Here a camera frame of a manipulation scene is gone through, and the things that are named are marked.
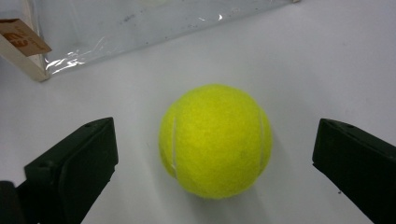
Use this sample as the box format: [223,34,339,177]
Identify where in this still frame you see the clear plastic bag white trim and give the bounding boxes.
[0,0,302,83]

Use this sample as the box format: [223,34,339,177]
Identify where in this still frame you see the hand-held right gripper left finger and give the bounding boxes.
[16,117,120,224]

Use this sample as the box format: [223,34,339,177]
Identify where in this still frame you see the brown paper tag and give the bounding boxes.
[0,18,53,58]

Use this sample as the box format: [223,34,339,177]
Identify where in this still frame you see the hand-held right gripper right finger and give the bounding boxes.
[312,118,396,224]

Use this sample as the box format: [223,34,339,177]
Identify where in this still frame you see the yellow tennis ball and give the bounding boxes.
[158,83,274,200]

